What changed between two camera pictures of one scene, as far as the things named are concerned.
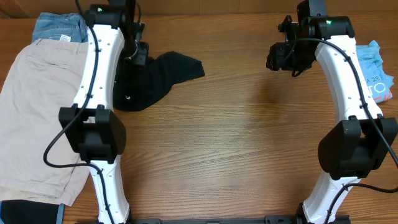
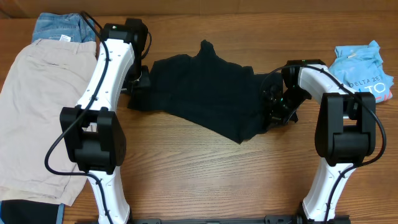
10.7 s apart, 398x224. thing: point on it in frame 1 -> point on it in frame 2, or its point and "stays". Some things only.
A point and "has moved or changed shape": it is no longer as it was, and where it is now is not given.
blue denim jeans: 68,27 stays
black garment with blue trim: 24,211 stays
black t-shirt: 135,87 has moved or changed shape
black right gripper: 277,60 -> 274,119
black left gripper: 141,59 -> 128,89
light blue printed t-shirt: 380,84 stays
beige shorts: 45,79 stays
